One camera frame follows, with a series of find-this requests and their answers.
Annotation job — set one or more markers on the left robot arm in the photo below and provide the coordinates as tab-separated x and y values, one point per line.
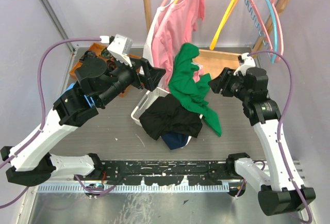
96	86

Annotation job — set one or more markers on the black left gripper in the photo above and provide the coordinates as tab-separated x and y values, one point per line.
152	74

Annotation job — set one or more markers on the wooden clothes rack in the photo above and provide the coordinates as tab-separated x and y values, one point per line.
215	61

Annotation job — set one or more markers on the white plastic basket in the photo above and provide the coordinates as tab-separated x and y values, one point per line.
145	103

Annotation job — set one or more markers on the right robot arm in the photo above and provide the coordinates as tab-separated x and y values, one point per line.
281	190

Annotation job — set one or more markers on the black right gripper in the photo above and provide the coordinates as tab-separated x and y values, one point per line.
218	83

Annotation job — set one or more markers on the dark rolled sock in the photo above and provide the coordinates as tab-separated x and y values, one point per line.
88	54
106	54

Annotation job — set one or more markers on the light blue metal-hook hanger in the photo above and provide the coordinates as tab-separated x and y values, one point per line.
278	43

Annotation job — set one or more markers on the yellow plastic hanger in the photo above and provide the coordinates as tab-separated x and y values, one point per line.
225	17

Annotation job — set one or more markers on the white t shirt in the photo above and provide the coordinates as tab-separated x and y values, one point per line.
147	50

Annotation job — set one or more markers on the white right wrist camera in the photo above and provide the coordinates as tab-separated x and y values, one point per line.
246	62

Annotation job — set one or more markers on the navy blue t shirt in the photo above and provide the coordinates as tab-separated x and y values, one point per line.
175	140

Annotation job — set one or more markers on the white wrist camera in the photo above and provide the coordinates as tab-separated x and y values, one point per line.
119	48
246	62

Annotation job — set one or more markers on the green t shirt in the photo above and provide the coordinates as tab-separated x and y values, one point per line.
191	94

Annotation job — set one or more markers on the blue folded cloth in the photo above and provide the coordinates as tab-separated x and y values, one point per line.
74	89

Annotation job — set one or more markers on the black t shirt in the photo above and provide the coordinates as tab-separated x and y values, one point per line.
166	114

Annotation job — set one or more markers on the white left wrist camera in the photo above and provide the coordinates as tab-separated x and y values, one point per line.
119	48

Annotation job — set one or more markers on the pink t shirt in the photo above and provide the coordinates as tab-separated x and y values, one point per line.
175	29

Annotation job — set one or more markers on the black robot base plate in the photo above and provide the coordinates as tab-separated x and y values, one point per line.
163	173

